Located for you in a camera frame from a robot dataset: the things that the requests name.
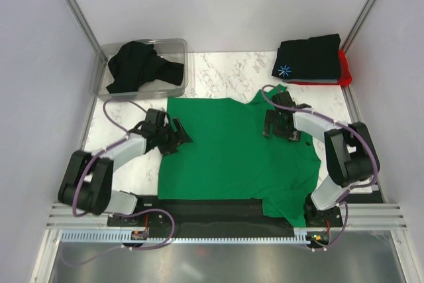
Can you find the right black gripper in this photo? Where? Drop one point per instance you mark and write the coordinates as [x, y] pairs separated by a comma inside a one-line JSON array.
[[271, 116]]

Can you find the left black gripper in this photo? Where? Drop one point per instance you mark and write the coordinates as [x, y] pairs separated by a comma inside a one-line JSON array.
[[177, 138]]

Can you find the green t shirt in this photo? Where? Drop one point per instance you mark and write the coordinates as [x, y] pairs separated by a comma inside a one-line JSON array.
[[230, 158]]

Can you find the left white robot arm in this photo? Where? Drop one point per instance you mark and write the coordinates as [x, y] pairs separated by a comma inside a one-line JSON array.
[[87, 182]]

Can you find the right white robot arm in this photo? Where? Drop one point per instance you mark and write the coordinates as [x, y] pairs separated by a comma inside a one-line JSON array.
[[351, 158]]

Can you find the folded black t shirt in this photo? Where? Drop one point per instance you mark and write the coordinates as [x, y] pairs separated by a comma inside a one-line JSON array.
[[312, 58]]

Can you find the folded red t shirt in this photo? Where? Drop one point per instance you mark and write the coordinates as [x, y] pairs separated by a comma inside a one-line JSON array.
[[346, 77]]

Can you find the crumpled black t shirt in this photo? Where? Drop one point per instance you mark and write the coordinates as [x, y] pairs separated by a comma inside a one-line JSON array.
[[137, 63]]

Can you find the clear plastic bin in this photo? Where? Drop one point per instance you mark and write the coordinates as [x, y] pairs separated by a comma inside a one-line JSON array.
[[174, 50]]

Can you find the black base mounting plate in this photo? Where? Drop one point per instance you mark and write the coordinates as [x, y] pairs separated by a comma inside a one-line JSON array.
[[222, 217]]

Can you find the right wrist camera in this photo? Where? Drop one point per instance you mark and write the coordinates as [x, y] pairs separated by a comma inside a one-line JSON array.
[[284, 99]]

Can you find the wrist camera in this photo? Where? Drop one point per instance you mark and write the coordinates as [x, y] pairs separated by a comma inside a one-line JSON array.
[[284, 99], [156, 117]]

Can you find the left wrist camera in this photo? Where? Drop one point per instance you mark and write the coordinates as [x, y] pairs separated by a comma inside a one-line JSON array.
[[156, 117]]

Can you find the white slotted cable duct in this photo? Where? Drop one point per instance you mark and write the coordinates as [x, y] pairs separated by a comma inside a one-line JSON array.
[[128, 236]]

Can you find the right aluminium frame post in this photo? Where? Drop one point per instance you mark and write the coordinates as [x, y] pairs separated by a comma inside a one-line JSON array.
[[358, 24]]

